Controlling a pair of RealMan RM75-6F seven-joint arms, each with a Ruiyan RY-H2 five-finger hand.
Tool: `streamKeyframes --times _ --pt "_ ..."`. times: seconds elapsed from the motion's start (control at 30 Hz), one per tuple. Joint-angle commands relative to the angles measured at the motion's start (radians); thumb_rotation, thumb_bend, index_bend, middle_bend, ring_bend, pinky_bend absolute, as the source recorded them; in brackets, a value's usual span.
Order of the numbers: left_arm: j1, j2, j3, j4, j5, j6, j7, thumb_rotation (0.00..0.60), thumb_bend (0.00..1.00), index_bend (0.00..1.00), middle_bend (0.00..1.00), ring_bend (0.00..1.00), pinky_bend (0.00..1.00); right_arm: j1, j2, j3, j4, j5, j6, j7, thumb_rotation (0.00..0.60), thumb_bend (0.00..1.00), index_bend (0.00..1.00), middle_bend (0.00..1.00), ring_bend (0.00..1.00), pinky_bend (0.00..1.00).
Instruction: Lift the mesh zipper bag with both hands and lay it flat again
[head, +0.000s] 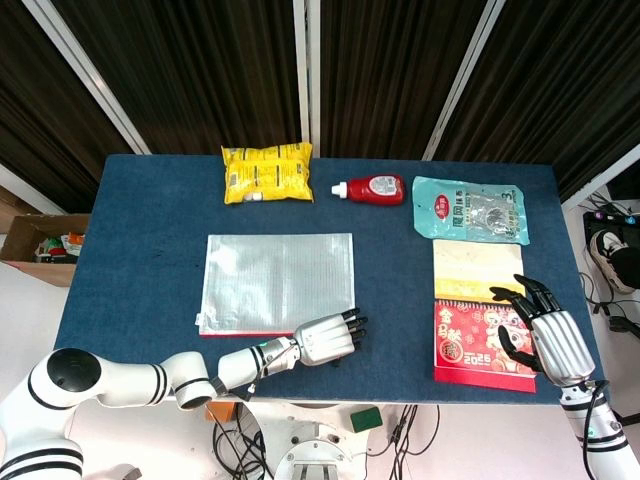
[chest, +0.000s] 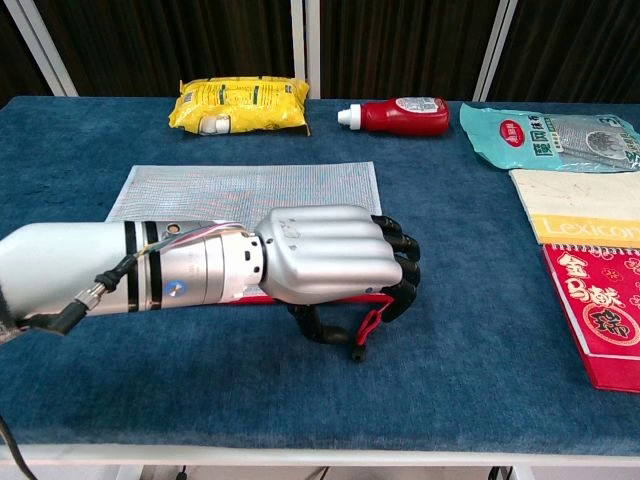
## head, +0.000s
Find red ketchup bottle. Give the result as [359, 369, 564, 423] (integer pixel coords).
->
[330, 174, 407, 207]

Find teal steel scrubber package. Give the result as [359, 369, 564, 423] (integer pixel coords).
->
[411, 175, 531, 246]

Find orange box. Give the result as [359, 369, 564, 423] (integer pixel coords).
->
[205, 400, 237, 422]

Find white black sneaker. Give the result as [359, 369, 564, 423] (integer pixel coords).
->
[589, 228, 640, 294]

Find silver mesh zipper pouch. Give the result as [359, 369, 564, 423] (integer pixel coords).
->
[193, 233, 357, 340]

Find blue felt table cover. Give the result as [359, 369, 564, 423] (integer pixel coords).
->
[53, 153, 606, 407]

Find red 2025 desk calendar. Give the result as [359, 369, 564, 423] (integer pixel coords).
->
[432, 297, 540, 395]

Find yellow snack bag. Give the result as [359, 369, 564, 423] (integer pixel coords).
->
[221, 141, 316, 205]

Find cream yellow Lexicon book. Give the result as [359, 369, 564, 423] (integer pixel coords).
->
[431, 238, 527, 303]

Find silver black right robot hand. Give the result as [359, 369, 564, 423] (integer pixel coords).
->
[488, 273, 597, 387]

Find green rectangular block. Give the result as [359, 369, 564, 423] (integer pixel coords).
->
[349, 406, 384, 434]

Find brown cardboard box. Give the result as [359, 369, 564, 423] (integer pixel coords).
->
[0, 213, 92, 288]

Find black cable bundle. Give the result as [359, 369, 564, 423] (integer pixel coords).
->
[212, 404, 276, 480]
[578, 269, 640, 334]
[367, 404, 442, 480]

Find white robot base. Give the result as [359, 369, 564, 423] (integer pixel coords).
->
[234, 402, 386, 480]

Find white partition frame post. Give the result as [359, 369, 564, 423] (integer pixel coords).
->
[0, 163, 66, 216]
[422, 0, 507, 161]
[560, 149, 640, 207]
[22, 0, 151, 155]
[293, 0, 322, 157]

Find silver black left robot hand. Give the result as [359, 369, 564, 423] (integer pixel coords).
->
[292, 307, 370, 369]

